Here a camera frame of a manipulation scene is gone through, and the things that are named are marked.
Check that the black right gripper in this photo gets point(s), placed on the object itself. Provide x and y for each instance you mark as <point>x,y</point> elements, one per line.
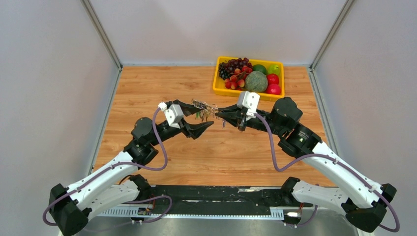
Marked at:
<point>235,116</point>

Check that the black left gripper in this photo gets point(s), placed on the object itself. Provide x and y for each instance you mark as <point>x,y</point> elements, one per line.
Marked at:
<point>193,131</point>

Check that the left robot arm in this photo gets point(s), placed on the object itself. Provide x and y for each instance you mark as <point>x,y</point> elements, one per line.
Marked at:
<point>72,207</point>

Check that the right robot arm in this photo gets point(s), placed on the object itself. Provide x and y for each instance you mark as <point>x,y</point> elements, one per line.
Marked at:
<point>363,202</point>

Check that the red strawberry bunch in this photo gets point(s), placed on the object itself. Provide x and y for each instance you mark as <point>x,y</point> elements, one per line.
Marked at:
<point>234,78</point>

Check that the yellow plastic bin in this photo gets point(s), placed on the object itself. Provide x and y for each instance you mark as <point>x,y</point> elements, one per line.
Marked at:
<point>219,87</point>

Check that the netted green melon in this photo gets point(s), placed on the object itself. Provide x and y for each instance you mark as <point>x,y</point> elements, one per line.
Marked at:
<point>256,81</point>

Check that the red apple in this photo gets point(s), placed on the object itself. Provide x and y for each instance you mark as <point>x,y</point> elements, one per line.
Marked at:
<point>273,79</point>
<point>274,89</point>

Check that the dark grape bunch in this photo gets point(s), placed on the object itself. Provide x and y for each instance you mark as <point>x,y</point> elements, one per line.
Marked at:
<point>234,67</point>

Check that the green lime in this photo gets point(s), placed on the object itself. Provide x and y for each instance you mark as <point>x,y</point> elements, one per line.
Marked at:
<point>260,68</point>

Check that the green apple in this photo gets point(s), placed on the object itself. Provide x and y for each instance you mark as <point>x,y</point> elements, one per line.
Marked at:
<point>274,69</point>

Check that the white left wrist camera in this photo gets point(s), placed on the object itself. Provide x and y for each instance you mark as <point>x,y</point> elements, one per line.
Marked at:
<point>173,114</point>

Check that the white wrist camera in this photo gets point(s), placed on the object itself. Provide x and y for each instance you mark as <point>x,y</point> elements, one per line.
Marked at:
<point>250,101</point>
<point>173,114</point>

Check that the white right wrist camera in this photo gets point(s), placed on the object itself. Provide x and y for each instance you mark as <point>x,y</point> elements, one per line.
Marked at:
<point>250,101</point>

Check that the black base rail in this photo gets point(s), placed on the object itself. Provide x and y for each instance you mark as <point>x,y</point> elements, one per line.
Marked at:
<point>213,202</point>

